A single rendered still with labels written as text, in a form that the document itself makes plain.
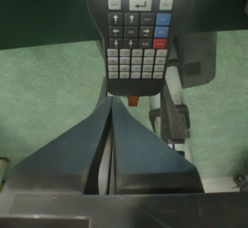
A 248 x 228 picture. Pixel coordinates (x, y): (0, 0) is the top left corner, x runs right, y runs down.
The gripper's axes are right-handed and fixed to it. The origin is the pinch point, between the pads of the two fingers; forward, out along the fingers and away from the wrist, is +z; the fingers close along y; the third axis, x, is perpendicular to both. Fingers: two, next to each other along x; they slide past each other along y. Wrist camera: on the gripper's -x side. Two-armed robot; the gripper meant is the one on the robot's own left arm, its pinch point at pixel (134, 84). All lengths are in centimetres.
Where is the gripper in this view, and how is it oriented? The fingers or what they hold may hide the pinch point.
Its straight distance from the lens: 27.6
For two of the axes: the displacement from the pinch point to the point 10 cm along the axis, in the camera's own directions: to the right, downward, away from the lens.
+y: -10.0, 0.0, -0.1
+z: -0.1, -9.9, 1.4
